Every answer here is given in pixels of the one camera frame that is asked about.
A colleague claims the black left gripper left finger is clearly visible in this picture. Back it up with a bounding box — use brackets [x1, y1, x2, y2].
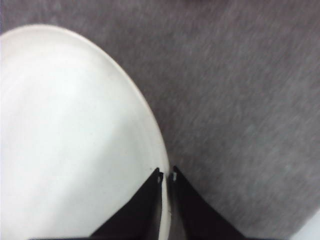
[89, 167, 164, 240]

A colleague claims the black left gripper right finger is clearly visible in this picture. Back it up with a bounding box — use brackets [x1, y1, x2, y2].
[167, 166, 246, 240]

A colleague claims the white plate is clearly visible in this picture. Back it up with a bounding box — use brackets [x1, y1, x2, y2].
[0, 24, 171, 240]

